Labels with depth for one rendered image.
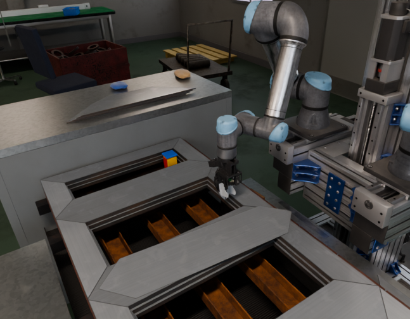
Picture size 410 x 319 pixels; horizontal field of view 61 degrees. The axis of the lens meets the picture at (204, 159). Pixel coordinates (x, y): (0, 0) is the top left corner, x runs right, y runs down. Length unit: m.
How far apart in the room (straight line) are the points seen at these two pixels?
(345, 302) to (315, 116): 0.82
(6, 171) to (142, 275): 0.87
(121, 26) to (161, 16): 1.02
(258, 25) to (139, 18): 7.80
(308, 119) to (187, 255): 0.83
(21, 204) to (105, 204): 0.50
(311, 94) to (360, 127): 0.25
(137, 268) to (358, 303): 0.67
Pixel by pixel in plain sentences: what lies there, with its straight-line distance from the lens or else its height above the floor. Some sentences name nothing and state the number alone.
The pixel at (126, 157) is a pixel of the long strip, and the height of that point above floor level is 0.87.
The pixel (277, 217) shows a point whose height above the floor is 0.87.
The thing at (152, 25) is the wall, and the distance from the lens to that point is 9.18.
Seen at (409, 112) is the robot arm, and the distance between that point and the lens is 1.05.
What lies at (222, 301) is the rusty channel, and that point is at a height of 0.68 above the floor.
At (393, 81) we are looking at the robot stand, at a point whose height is 1.30.
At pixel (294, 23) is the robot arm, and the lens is 1.28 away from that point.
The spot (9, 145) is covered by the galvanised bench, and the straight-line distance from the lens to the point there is 1.74.
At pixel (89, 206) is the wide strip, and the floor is 0.87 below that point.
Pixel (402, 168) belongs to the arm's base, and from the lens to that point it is 1.37.
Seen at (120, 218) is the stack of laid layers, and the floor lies 0.83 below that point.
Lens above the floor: 1.73
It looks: 30 degrees down
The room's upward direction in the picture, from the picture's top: 2 degrees counter-clockwise
